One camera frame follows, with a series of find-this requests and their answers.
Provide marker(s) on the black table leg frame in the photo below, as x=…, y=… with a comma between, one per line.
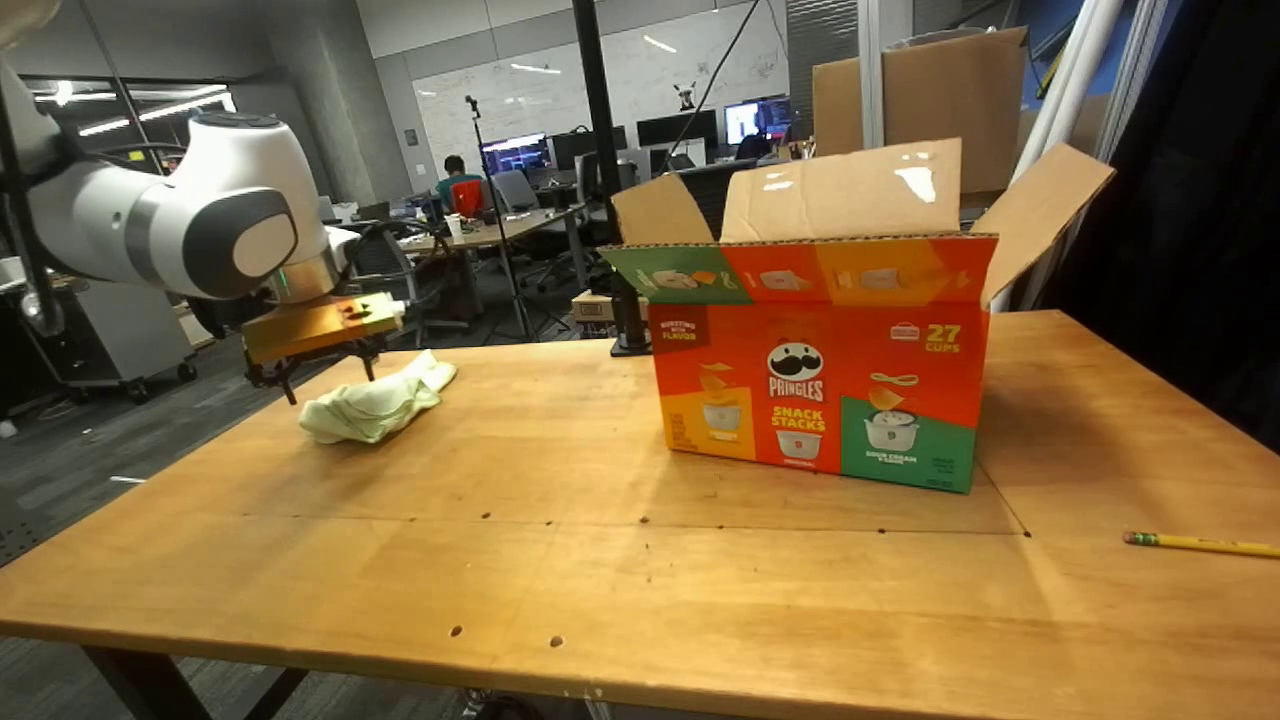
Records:
x=146, y=680

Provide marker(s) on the light green shirt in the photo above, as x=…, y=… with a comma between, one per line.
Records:
x=375, y=400

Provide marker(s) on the black vertical pole stand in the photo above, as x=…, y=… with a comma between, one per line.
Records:
x=597, y=160

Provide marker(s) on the large brown cardboard box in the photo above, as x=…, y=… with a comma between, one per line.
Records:
x=932, y=106

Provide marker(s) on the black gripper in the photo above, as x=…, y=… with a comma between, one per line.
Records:
x=322, y=358

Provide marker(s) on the white rolling cabinet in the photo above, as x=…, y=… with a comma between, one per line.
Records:
x=123, y=341

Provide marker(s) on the dark computer monitor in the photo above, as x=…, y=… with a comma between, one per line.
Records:
x=678, y=133

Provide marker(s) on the lit computer monitor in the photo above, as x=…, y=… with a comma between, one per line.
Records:
x=754, y=122

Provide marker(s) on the orange Pringles cardboard box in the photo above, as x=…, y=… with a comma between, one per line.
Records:
x=812, y=375

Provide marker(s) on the blue screen computer monitor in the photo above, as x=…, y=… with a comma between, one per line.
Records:
x=515, y=152

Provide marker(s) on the white plastic pipe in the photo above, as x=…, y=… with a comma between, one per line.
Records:
x=1142, y=64
x=1066, y=133

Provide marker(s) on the white structural column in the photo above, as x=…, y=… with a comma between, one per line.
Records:
x=868, y=64

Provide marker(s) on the thin light stand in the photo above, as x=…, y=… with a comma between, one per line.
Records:
x=485, y=203

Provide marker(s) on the black curtain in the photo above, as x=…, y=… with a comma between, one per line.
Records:
x=1184, y=203

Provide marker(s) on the black mesh office chair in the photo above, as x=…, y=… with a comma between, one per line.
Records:
x=384, y=267

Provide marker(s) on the yellow pencil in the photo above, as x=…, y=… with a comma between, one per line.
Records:
x=1200, y=540

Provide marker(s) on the seated person red top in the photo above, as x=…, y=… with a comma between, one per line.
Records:
x=467, y=192

